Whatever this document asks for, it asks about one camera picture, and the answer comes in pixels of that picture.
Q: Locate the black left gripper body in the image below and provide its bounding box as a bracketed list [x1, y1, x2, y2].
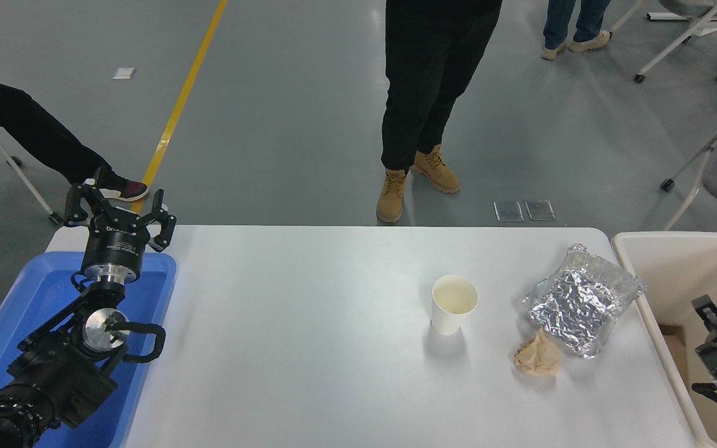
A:
[82, 209, 154, 271]

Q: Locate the white paper cup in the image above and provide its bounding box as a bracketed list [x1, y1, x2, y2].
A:
[431, 274, 479, 336]

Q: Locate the blue plastic tray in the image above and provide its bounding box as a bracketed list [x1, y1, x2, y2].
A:
[0, 251, 177, 448]

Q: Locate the grey chair with metal legs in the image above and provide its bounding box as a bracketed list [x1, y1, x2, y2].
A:
[0, 93, 63, 226]

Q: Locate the person with dark red shoe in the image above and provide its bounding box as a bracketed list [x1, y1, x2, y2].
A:
[0, 73, 149, 203]

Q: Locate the person with tan boots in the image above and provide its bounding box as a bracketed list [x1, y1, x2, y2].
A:
[376, 0, 504, 223]

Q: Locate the metal floor plate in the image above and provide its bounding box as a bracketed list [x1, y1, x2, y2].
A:
[494, 200, 525, 223]
[525, 200, 556, 222]

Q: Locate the crumpled tan paper ball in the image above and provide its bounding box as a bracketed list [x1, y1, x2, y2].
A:
[513, 328, 563, 377]

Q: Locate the crumpled foil tray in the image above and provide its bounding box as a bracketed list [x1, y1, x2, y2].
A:
[522, 243, 647, 359]

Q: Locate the person with beige shoes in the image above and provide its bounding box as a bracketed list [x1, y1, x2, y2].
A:
[541, 0, 612, 61]

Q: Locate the large pale bin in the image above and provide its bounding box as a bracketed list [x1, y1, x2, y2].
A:
[611, 231, 717, 448]

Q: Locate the white wheeled chair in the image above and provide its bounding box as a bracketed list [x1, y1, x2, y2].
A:
[604, 0, 717, 83]

